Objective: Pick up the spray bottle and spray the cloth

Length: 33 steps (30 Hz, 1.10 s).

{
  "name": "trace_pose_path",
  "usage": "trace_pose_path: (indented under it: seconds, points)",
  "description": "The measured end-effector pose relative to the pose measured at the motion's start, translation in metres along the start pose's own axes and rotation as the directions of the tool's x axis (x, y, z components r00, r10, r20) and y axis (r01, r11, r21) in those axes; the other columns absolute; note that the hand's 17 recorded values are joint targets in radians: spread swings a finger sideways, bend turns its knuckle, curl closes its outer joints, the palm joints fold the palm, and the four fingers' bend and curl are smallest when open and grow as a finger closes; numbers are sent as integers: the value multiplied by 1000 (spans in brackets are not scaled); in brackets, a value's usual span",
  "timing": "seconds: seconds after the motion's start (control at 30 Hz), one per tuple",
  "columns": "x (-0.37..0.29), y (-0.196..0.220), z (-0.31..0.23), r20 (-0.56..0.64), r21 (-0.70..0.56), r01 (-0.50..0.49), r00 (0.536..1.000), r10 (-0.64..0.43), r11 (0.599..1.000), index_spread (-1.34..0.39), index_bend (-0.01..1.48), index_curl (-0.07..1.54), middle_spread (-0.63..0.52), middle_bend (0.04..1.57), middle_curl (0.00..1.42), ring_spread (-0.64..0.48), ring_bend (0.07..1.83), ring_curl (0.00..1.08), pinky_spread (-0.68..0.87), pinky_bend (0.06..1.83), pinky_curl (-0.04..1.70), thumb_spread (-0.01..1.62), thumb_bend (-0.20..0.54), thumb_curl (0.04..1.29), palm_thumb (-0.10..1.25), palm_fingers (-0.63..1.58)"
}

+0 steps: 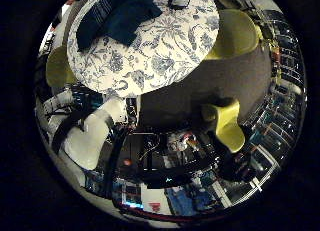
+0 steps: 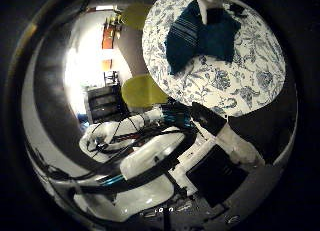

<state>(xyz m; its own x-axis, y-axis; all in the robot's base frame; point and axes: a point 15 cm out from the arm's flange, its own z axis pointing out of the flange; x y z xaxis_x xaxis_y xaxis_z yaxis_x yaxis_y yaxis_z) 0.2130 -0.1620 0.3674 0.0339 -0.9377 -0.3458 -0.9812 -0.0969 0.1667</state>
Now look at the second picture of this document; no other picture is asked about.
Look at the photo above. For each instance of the blue floral patterned plate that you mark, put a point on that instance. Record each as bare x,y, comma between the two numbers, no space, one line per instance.
240,81

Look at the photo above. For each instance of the yellow round object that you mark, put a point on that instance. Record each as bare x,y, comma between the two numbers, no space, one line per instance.
143,91

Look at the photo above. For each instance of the dark teal cloth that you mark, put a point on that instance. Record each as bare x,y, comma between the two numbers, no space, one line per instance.
213,37

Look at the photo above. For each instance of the yellow-green chair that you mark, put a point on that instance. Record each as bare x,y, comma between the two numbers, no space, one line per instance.
136,16

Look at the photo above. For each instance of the orange wall panel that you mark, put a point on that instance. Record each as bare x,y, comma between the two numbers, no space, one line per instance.
108,37

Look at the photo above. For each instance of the white insect killer spray bottle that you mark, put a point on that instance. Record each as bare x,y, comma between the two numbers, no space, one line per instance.
205,7

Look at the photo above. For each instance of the dark shelf cabinet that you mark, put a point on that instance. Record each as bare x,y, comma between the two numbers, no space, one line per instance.
103,104

